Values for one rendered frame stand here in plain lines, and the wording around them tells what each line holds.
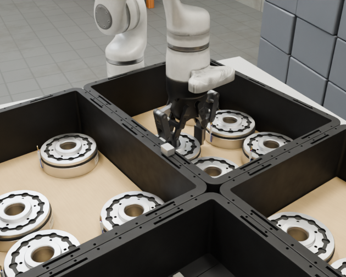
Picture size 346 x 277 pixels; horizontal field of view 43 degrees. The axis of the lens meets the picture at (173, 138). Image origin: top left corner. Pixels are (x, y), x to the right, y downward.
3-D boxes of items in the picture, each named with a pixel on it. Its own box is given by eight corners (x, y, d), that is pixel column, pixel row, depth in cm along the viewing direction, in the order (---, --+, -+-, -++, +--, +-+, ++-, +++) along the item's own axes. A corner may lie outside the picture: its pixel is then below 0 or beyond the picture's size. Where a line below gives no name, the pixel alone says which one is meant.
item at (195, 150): (134, 145, 82) (134, 143, 82) (177, 128, 87) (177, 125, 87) (168, 171, 75) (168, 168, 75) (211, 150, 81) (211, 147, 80)
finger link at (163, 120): (156, 106, 76) (165, 131, 80) (149, 112, 75) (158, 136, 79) (166, 112, 74) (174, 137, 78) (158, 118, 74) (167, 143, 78)
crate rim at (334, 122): (81, 96, 88) (79, 85, 87) (196, 61, 103) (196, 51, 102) (212, 201, 61) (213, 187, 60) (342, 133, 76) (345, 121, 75)
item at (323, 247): (245, 229, 64) (246, 226, 63) (297, 206, 68) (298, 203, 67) (294, 278, 56) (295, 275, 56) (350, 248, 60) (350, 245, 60)
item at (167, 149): (160, 151, 67) (160, 145, 67) (167, 148, 68) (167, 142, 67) (167, 157, 66) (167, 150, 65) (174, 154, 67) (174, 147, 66)
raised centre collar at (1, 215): (-7, 210, 66) (-8, 207, 66) (23, 197, 69) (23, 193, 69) (5, 228, 63) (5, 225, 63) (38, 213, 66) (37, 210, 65)
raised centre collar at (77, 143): (50, 145, 81) (50, 143, 81) (76, 138, 83) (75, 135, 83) (60, 158, 78) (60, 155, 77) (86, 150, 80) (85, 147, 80)
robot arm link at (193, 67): (196, 96, 68) (197, 58, 65) (153, 73, 76) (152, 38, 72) (238, 80, 73) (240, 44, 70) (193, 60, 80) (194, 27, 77)
